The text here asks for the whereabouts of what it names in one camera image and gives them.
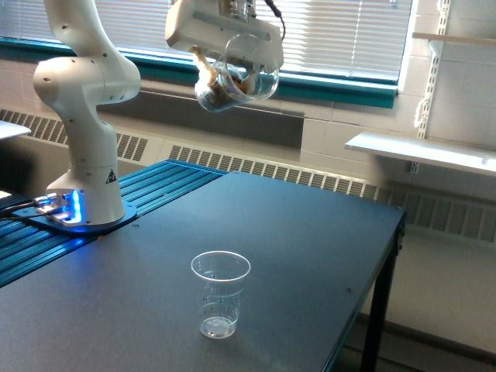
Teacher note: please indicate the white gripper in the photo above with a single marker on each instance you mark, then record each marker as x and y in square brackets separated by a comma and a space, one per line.
[205, 29]

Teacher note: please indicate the clear cup with almonds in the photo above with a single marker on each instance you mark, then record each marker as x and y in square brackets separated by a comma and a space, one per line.
[243, 51]

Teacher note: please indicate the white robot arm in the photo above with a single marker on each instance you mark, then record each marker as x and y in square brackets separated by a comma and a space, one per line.
[74, 87]

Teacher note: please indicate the white window blinds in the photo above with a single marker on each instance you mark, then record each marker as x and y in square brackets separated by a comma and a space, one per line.
[355, 39]

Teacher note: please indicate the wooden upper shelf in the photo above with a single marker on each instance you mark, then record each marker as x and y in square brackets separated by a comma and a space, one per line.
[454, 39]

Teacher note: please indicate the clear plastic cup on table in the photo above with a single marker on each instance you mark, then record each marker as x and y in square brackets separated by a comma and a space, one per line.
[221, 276]

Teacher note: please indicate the radiator vent cover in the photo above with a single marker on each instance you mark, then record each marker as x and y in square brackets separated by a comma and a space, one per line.
[425, 209]

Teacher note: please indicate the white object at left edge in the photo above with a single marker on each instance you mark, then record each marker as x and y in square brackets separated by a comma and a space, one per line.
[9, 130]

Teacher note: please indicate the white shelf rail bracket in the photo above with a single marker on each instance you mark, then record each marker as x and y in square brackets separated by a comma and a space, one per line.
[435, 43]

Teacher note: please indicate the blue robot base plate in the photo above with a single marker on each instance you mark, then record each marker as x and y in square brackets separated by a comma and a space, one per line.
[44, 222]

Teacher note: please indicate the white wall shelf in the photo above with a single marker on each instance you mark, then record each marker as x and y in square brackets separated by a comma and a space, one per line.
[436, 153]

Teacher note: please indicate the blue aluminium rail platform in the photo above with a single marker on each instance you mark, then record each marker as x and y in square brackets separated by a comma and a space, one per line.
[26, 248]

